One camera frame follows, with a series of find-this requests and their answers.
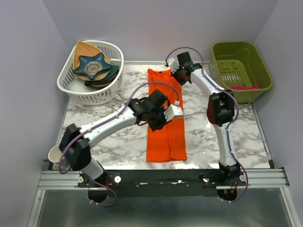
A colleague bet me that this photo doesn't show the orange t shirt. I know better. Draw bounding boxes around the orange t shirt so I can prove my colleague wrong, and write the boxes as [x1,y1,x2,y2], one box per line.
[147,69,187,162]

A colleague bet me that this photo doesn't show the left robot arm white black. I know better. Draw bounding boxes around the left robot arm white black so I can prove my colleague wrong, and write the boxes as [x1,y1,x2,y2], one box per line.
[59,89,183,187]

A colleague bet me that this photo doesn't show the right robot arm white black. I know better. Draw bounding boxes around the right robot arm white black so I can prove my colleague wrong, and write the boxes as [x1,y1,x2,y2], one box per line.
[166,52,241,185]

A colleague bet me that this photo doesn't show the green plastic bin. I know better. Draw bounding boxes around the green plastic bin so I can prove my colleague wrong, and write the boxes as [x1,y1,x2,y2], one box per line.
[211,41,272,103]

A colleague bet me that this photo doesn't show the dark stacked plates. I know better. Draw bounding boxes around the dark stacked plates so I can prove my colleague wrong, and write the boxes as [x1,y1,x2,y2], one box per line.
[84,68,119,88]

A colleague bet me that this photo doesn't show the pink cloth in bin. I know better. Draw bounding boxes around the pink cloth in bin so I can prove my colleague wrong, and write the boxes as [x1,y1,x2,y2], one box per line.
[230,85,259,90]

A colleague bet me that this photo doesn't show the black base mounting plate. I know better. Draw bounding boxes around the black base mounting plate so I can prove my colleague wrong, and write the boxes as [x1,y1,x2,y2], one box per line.
[78,167,248,198]

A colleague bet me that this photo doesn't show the blue star shaped dish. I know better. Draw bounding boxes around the blue star shaped dish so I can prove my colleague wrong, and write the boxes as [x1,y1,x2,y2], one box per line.
[72,53,119,81]

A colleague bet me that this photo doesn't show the white plastic basket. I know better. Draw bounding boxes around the white plastic basket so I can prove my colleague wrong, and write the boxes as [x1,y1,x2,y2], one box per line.
[57,40,124,105]

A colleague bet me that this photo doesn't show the woven bamboo leaf tray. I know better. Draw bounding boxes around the woven bamboo leaf tray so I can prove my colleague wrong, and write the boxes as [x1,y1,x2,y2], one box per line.
[73,41,111,69]

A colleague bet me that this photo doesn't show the white paper cup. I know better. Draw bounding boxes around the white paper cup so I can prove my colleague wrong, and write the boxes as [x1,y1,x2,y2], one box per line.
[48,146,62,164]

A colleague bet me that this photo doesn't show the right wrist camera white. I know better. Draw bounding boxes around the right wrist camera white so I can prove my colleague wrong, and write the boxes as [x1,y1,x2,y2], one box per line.
[166,58,179,74]

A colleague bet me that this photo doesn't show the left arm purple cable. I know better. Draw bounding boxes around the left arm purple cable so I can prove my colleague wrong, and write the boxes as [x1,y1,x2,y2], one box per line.
[58,81,182,207]

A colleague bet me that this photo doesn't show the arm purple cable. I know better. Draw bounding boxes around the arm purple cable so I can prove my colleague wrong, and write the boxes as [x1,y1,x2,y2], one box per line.
[58,81,182,207]
[165,46,249,204]

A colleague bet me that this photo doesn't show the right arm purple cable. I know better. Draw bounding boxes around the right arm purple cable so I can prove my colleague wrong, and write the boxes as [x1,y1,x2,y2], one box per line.
[165,46,249,204]

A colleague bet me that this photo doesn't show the aluminium rail frame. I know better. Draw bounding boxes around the aluminium rail frame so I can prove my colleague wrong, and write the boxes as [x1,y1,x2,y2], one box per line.
[36,168,301,227]

